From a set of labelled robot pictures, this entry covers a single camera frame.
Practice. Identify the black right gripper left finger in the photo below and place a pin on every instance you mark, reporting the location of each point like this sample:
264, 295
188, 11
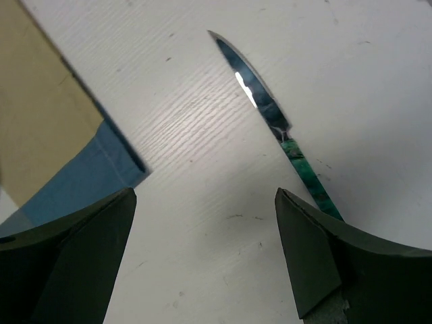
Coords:
64, 271

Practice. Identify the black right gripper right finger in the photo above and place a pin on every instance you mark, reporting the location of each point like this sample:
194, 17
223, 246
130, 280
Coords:
341, 274

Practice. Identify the blue tan white cloth napkin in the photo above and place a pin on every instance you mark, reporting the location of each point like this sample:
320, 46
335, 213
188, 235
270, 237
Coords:
60, 150

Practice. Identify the knife with teal handle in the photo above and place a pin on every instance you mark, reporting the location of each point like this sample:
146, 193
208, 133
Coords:
263, 100

